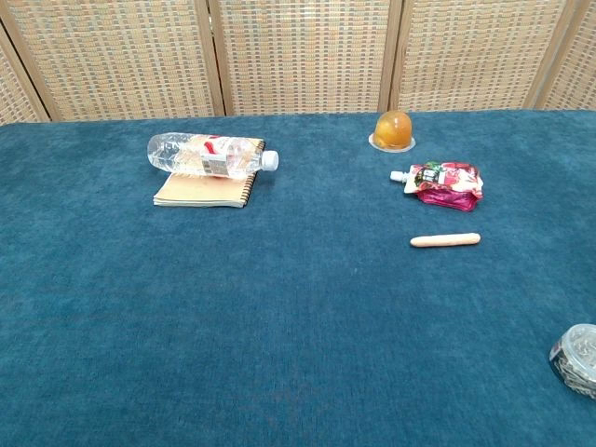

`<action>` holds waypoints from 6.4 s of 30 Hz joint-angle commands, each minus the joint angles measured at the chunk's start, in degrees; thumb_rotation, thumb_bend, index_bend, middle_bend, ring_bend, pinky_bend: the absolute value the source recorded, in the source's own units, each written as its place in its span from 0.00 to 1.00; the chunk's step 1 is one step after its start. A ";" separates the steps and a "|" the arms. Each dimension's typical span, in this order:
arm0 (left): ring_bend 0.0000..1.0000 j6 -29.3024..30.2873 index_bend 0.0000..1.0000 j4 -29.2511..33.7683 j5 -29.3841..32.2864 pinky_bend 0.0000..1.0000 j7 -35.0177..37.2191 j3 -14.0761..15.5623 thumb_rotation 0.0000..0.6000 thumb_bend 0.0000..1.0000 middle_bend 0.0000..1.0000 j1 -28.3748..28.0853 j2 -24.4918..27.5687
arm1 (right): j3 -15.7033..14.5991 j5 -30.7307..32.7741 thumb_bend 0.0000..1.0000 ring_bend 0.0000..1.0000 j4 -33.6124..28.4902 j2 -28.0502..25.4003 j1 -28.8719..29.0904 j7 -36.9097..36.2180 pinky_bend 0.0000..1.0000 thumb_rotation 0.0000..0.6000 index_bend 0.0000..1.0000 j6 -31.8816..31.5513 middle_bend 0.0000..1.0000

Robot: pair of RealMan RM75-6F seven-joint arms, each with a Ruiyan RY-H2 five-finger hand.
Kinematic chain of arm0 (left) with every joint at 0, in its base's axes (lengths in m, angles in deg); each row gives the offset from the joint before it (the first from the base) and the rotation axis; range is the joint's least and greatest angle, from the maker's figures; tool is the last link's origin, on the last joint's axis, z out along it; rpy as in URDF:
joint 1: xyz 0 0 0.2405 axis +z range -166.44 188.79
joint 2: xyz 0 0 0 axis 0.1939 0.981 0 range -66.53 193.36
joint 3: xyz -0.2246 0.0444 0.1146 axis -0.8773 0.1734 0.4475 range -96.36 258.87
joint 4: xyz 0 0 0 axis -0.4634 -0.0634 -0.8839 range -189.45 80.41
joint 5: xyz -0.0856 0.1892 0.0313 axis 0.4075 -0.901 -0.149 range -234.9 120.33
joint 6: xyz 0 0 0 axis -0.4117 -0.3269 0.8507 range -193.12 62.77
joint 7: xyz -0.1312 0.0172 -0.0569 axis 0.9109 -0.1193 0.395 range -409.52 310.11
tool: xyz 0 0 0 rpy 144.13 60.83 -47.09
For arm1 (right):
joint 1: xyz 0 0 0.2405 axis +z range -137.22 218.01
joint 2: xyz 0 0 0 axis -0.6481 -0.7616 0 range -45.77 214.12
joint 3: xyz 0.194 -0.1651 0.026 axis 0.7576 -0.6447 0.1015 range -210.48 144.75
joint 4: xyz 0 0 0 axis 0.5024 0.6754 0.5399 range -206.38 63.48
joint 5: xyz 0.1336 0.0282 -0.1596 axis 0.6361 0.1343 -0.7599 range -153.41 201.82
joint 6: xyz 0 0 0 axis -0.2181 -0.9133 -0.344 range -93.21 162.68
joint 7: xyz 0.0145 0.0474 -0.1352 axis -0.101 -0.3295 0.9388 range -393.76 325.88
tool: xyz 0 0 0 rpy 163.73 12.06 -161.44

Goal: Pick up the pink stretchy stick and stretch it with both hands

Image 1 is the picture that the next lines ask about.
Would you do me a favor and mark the blue plush tablecloth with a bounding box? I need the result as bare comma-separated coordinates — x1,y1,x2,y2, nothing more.
0,108,596,447

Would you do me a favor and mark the red spouted drink pouch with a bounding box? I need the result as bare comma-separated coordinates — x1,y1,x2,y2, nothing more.
389,161,484,213

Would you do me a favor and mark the woven bamboo screen panel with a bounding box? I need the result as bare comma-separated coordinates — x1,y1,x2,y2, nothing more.
377,0,584,114
0,30,51,127
195,0,404,116
0,0,226,123
523,0,596,112

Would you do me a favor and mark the brown spiral notebook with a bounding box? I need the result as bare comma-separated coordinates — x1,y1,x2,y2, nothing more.
153,137,266,210

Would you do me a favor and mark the silver round tin can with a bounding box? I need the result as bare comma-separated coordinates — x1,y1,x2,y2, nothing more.
549,323,596,400

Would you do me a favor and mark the small pink sausage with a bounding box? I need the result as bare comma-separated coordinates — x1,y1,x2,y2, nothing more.
409,232,481,249

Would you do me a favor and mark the clear plastic water bottle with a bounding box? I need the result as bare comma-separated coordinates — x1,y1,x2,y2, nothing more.
147,131,280,180

